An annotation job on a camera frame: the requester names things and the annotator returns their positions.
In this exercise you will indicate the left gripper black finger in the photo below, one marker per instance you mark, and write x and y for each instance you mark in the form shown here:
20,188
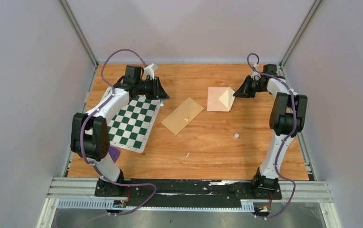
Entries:
163,96
161,90

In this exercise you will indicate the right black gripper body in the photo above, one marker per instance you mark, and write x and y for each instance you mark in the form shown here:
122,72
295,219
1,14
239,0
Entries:
258,87

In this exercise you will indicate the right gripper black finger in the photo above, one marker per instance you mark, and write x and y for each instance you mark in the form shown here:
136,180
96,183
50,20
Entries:
242,93
244,87

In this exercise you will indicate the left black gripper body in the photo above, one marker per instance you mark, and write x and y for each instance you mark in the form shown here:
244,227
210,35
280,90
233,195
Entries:
152,88

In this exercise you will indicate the pink paper envelope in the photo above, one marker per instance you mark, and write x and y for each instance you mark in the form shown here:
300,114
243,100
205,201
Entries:
220,99

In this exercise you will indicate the tan kraft envelope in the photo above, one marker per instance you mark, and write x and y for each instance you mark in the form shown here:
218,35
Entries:
182,116

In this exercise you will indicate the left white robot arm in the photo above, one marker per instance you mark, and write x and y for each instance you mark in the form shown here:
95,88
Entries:
90,134

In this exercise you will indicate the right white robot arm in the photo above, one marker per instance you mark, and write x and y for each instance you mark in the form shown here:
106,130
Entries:
286,120

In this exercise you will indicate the green white chessboard mat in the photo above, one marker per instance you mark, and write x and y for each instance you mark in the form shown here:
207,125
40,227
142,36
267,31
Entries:
130,128

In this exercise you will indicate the purple plastic piece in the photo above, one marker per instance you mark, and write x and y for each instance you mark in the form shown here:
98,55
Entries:
114,153

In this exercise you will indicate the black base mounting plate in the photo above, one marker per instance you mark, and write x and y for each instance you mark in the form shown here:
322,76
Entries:
181,193

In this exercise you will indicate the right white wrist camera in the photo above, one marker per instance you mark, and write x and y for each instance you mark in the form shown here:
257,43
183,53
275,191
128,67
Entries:
256,70

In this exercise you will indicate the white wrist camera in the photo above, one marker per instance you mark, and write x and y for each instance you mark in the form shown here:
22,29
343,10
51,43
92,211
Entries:
256,70
149,71

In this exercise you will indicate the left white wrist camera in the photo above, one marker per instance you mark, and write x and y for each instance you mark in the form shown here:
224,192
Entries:
149,71

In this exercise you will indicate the aluminium frame rail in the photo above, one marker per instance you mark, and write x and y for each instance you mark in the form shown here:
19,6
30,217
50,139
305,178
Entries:
78,193

